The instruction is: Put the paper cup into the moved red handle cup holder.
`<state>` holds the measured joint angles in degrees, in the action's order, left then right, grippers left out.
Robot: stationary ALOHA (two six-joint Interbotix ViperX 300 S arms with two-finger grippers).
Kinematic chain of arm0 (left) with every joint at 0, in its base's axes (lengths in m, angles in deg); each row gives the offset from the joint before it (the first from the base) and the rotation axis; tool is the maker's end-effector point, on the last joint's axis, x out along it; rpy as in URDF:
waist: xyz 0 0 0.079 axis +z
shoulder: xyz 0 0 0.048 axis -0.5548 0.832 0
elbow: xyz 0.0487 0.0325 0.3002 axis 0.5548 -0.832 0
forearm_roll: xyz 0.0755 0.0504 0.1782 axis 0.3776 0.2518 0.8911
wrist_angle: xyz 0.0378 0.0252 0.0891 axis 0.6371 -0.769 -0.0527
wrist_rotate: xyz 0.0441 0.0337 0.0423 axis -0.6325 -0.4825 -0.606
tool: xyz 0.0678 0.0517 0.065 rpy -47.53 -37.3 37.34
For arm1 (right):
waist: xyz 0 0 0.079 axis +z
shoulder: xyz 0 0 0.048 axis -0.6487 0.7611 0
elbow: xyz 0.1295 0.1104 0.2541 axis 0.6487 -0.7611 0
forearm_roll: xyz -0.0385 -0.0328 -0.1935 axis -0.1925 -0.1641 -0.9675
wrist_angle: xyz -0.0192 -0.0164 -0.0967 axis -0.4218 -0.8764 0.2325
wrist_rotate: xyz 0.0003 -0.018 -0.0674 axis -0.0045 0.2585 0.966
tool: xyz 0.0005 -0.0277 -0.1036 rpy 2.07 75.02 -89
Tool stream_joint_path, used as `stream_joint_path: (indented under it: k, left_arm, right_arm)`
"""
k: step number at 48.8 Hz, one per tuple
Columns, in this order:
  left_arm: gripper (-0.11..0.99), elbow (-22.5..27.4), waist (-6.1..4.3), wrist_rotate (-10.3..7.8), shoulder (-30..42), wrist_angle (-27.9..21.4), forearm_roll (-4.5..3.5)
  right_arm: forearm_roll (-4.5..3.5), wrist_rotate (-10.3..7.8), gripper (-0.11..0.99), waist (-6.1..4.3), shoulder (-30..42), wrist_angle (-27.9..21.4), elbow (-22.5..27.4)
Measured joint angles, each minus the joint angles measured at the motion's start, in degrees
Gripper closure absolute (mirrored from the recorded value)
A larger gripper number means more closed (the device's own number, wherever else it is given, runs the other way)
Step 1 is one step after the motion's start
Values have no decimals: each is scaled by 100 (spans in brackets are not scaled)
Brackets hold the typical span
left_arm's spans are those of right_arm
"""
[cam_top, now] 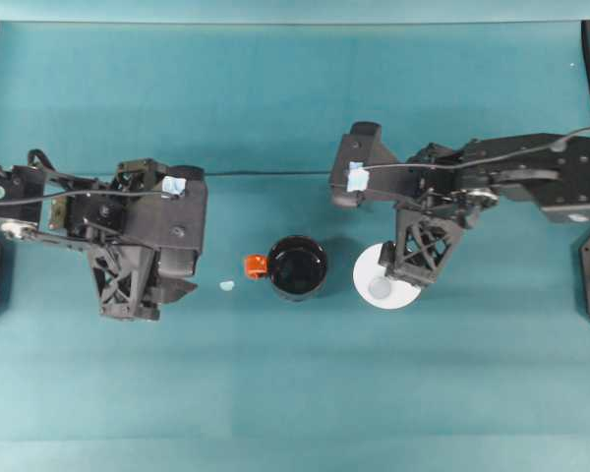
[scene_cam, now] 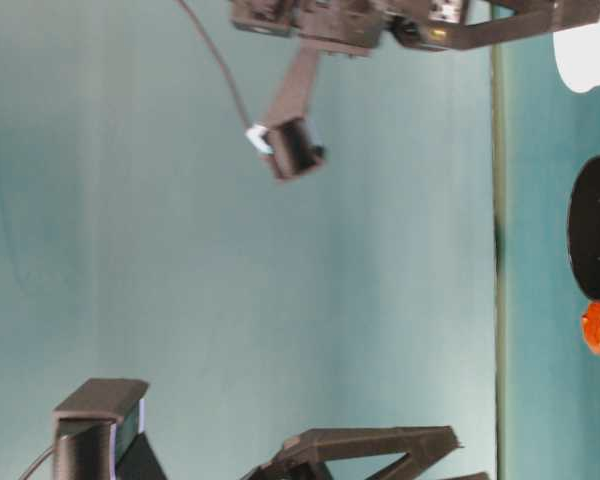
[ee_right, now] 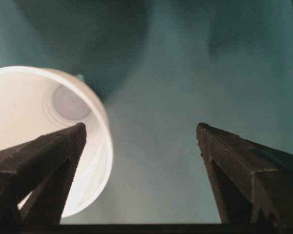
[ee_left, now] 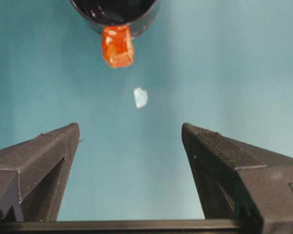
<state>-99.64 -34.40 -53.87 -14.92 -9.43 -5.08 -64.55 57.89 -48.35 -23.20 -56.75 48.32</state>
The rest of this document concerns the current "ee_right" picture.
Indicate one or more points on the blue-green table cloth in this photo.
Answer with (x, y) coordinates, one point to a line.
(161, 122)

